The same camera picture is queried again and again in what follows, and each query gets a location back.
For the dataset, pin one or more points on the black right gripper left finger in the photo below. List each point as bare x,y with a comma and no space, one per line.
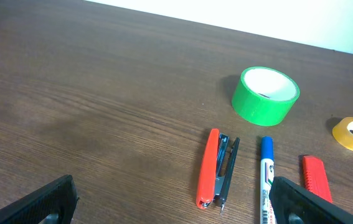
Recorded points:
52,203

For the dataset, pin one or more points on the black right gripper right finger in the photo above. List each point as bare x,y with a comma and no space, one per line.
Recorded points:
294,204

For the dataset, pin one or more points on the orange utility knife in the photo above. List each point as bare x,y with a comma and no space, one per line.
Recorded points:
315,177

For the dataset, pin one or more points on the orange black stapler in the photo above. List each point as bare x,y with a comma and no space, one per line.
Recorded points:
213,186

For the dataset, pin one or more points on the green tape roll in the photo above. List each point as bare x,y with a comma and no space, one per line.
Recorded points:
264,96

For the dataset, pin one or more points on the blue white marker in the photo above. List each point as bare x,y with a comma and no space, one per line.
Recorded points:
267,173

